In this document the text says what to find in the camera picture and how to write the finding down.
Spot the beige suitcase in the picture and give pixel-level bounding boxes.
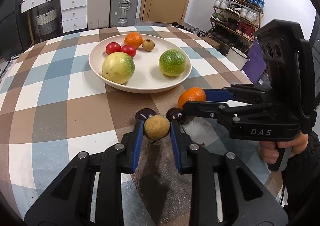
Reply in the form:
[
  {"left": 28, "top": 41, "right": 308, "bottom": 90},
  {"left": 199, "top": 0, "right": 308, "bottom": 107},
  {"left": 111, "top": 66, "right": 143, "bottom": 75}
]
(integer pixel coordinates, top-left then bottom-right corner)
[{"left": 87, "top": 0, "right": 111, "bottom": 30}]

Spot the white drawer desk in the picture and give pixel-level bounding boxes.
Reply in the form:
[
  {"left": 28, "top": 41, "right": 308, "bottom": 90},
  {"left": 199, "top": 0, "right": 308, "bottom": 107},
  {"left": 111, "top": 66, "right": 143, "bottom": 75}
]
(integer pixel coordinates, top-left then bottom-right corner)
[{"left": 20, "top": 0, "right": 87, "bottom": 38}]

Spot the purple bag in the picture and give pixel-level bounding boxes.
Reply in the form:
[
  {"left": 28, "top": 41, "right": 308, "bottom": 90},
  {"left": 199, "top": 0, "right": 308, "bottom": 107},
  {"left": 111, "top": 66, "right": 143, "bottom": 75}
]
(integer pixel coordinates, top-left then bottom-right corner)
[{"left": 242, "top": 40, "right": 266, "bottom": 83}]

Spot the wooden shoe rack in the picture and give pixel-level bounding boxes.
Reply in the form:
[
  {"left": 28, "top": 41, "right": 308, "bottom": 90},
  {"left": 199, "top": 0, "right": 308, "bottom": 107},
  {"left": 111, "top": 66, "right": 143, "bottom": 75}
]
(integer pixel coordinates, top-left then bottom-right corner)
[{"left": 207, "top": 0, "right": 265, "bottom": 53}]

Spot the yellowish green passion fruit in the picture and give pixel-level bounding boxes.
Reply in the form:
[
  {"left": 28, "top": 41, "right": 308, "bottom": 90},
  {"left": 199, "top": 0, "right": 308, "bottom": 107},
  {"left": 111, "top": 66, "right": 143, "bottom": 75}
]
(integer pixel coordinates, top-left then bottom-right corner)
[{"left": 101, "top": 52, "right": 135, "bottom": 84}]

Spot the woven laundry basket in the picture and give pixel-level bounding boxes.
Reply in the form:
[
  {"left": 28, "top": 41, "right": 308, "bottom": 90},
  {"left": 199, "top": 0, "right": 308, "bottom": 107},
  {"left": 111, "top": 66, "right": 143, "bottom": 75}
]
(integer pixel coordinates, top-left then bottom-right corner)
[{"left": 35, "top": 8, "right": 59, "bottom": 36}]

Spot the orange mandarin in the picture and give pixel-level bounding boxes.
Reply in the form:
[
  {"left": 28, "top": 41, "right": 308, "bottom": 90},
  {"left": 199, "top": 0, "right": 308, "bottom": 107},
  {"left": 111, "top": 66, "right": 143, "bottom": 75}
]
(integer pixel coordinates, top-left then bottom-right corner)
[
  {"left": 124, "top": 32, "right": 143, "bottom": 49},
  {"left": 178, "top": 87, "right": 206, "bottom": 109}
]

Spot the white bucket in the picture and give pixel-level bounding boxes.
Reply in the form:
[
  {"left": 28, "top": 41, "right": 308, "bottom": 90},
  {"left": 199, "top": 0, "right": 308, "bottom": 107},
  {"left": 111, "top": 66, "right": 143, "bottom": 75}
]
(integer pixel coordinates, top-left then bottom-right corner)
[{"left": 227, "top": 47, "right": 249, "bottom": 70}]

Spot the silver suitcase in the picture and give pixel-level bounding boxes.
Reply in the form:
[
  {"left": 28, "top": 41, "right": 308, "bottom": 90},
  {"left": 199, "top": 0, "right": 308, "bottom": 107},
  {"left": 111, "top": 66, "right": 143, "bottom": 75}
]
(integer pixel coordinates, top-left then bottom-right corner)
[{"left": 110, "top": 0, "right": 138, "bottom": 27}]

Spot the red cherry tomato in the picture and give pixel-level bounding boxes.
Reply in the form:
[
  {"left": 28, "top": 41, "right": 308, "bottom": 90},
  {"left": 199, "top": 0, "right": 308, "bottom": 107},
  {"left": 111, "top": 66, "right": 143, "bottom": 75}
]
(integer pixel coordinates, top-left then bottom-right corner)
[
  {"left": 121, "top": 45, "right": 136, "bottom": 58},
  {"left": 105, "top": 42, "right": 121, "bottom": 55}
]

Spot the stemmed dark cherry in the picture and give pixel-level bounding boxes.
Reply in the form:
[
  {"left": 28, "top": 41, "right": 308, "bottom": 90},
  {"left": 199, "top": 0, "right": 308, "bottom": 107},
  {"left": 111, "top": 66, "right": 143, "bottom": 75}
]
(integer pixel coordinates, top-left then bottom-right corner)
[{"left": 165, "top": 107, "right": 187, "bottom": 124}]

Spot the small longan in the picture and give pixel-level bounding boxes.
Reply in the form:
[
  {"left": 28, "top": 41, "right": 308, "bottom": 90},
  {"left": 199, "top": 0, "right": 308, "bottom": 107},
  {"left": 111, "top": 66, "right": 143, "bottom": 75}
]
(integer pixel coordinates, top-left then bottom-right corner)
[{"left": 144, "top": 115, "right": 170, "bottom": 141}]

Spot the large longan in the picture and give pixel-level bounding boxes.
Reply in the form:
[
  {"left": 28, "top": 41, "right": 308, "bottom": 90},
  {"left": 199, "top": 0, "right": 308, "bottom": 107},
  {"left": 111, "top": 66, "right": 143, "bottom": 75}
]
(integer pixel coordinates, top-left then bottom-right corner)
[{"left": 142, "top": 39, "right": 155, "bottom": 52}]

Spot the checkered tablecloth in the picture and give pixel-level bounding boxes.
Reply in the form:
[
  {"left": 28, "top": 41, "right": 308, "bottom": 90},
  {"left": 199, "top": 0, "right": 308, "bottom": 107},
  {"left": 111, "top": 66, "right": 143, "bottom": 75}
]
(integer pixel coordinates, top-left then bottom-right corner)
[{"left": 1, "top": 26, "right": 282, "bottom": 225}]

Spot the cream oval plate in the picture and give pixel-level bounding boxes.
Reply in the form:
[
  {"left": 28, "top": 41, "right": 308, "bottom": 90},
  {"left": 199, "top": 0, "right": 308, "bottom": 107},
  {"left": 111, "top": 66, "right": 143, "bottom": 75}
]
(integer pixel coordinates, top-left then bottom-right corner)
[{"left": 88, "top": 34, "right": 192, "bottom": 94}]

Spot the person's right hand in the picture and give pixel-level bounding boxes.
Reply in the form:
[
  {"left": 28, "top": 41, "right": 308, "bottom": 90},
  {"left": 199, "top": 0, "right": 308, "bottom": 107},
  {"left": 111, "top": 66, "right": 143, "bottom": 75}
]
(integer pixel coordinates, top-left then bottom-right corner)
[{"left": 259, "top": 132, "right": 309, "bottom": 164}]

